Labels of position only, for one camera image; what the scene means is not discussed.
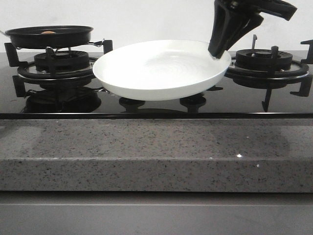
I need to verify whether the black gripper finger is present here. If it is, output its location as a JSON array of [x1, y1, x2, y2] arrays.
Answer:
[[216, 14, 264, 58], [208, 1, 245, 56]]

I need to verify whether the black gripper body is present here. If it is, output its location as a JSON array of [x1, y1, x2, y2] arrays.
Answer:
[[214, 0, 297, 21]]

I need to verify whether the white round plate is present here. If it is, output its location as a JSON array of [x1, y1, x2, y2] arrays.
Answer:
[[93, 40, 231, 101]]

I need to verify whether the fried egg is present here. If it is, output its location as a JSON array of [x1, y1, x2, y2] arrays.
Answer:
[[41, 31, 56, 34]]

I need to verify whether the black frying pan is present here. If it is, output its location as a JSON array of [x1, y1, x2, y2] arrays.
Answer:
[[0, 25, 105, 49]]

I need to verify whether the black right gas burner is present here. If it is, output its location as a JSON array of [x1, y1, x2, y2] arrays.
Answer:
[[235, 49, 293, 71]]

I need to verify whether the black gas burner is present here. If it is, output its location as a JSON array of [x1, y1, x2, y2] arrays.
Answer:
[[235, 49, 293, 71], [34, 50, 89, 72]]

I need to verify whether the black right pan support grate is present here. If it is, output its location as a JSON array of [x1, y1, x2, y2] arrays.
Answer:
[[200, 40, 313, 114]]

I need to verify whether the black pan support grate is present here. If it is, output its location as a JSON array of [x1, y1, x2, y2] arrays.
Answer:
[[200, 40, 313, 114], [4, 39, 113, 98]]

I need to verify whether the black left gas burner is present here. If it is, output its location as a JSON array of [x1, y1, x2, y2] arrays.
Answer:
[[34, 50, 89, 72]]

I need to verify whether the black left pan support grate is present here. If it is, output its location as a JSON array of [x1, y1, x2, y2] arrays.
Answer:
[[4, 39, 113, 98]]

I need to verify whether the black glass gas cooktop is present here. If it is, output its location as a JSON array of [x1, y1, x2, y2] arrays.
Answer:
[[0, 53, 313, 119]]

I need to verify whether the grey cabinet front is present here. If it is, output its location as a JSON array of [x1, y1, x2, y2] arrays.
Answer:
[[0, 192, 313, 235]]

